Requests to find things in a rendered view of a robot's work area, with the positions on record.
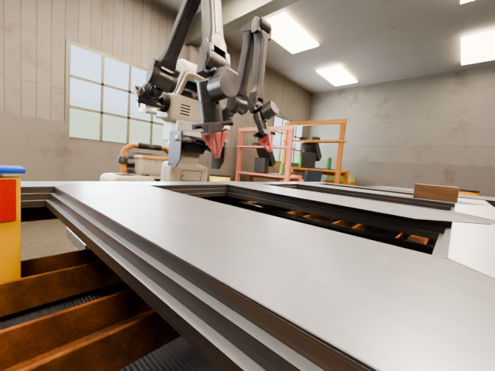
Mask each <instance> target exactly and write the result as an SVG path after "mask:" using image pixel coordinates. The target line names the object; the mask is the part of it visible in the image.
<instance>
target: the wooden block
mask: <svg viewBox="0 0 495 371"><path fill-rule="evenodd" d="M459 190H460V188H458V187H451V186H443V185H427V184H418V183H416V184H415V185H414V192H413V197H414V198H420V199H432V200H438V201H445V202H457V200H458V194H459Z"/></svg>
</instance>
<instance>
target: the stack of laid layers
mask: <svg viewBox="0 0 495 371"><path fill-rule="evenodd" d="M265 185H269V186H278V187H283V188H291V189H297V190H302V191H311V192H316V193H321V194H330V195H335V196H340V197H349V198H354V199H363V200H368V201H374V202H383V203H387V204H393V205H402V206H407V207H412V208H421V209H426V210H431V211H439V212H442V213H447V214H451V215H455V216H460V217H464V218H467V219H473V220H477V221H480V222H485V223H489V224H492V225H495V221H494V220H490V219H484V218H481V217H477V216H471V215H467V214H463V213H457V212H454V206H455V204H452V203H446V202H435V201H429V200H423V199H412V198H406V197H395V196H388V195H382V194H371V193H365V192H358V191H347V190H341V189H335V188H324V187H318V186H312V185H301V184H265ZM151 186H153V187H156V188H162V189H166V190H169V191H174V192H178V193H181V194H186V195H189V196H193V197H221V196H229V197H235V198H239V199H245V200H249V201H253V202H259V203H263V204H267V205H273V206H277V207H281V208H287V209H291V210H295V211H301V212H305V213H312V214H316V215H319V216H326V217H330V218H333V219H340V220H344V221H347V222H354V223H358V224H361V225H368V226H372V227H378V228H382V229H386V230H392V231H396V232H400V233H406V234H410V235H414V236H420V237H424V238H428V239H434V240H437V242H436V244H435V248H434V250H433V252H432V255H435V256H438V257H442V258H446V256H447V252H448V247H449V238H450V233H451V229H452V222H445V221H434V220H423V219H411V218H407V217H403V216H395V215H390V214H386V213H379V212H374V211H367V210H363V209H358V208H350V207H346V206H341V205H334V204H330V203H325V202H318V201H314V200H310V199H302V198H297V197H290V196H286V195H281V194H274V193H270V192H266V191H258V190H253V189H249V188H242V187H238V186H234V185H151ZM36 207H47V208H48V209H49V210H50V211H51V212H52V213H53V214H54V215H55V216H56V217H57V218H58V219H59V220H60V221H61V222H62V223H63V224H64V225H65V226H66V227H67V228H68V229H69V230H71V231H72V232H73V233H74V234H75V235H76V236H77V237H78V238H79V239H80V240H81V241H82V242H83V243H84V244H86V245H87V246H88V247H89V248H90V249H91V250H92V251H93V252H94V253H95V254H96V255H97V256H98V257H99V258H100V259H101V260H103V261H104V262H105V263H106V264H107V265H108V266H109V267H110V268H111V269H112V270H113V271H114V272H115V273H116V274H117V275H118V276H119V277H120V278H121V279H122V280H123V281H124V282H125V283H126V284H127V285H128V286H129V287H130V288H131V289H132V290H133V291H135V292H136V293H137V294H138V295H139V296H140V297H141V298H142V299H143V300H144V301H145V302H146V303H147V304H148V305H149V306H151V307H152V308H153V309H154V310H155V311H156V312H157V313H158V314H159V315H160V316H161V317H162V318H163V319H164V320H165V321H166V322H168V323H169V324H170V325H171V326H172V327H173V328H174V329H175V330H176V331H177V332H178V333H179V334H180V335H181V336H182V337H183V338H184V339H185V340H186V341H187V342H188V343H189V344H190V345H191V346H192V347H193V348H194V349H195V350H196V351H197V352H198V353H200V354H201V355H202V356H203V357H204V358H205V359H206V360H207V361H208V362H209V363H210V364H211V365H212V366H213V367H214V368H216V369H217V370H218V371H373V370H371V369H370V368H368V367H366V366H365V365H363V364H361V363H359V362H358V361H356V360H354V359H352V358H351V357H349V356H347V355H346V354H344V353H342V352H340V351H339V350H337V349H335V348H333V347H332V346H330V345H328V344H326V343H325V342H322V341H321V340H319V339H318V338H316V337H314V336H313V335H311V334H309V333H307V332H306V331H303V330H302V329H300V328H299V327H297V326H295V325H293V324H292V323H290V322H288V321H286V320H285V319H283V318H281V317H280V316H278V315H276V314H274V313H273V312H271V311H269V310H267V309H266V308H264V307H262V306H260V305H259V304H257V303H255V302H253V301H252V300H250V299H248V298H246V297H245V296H243V295H241V294H240V293H238V292H236V291H234V290H233V289H231V288H229V287H227V286H226V285H224V284H222V283H220V282H219V281H217V280H215V279H213V278H212V277H210V276H208V275H207V274H205V273H203V272H201V271H200V270H198V269H196V268H194V267H193V266H191V265H189V264H187V263H186V262H184V261H182V260H180V259H179V258H177V257H175V256H174V255H172V254H170V253H168V252H167V251H165V250H163V249H161V248H160V247H158V246H156V245H154V244H153V243H151V242H149V241H148V240H146V239H144V238H142V237H140V236H139V235H137V234H135V233H134V232H132V231H130V230H128V229H127V228H125V227H123V226H121V225H120V224H118V223H116V222H115V221H113V220H111V219H109V218H108V217H106V216H104V215H102V214H101V213H99V212H97V211H95V210H94V209H92V208H90V207H88V206H87V205H85V204H83V203H81V202H80V201H78V200H77V199H75V198H73V197H71V196H69V195H68V194H66V193H64V192H62V191H61V190H59V189H58V188H55V187H21V208H36Z"/></svg>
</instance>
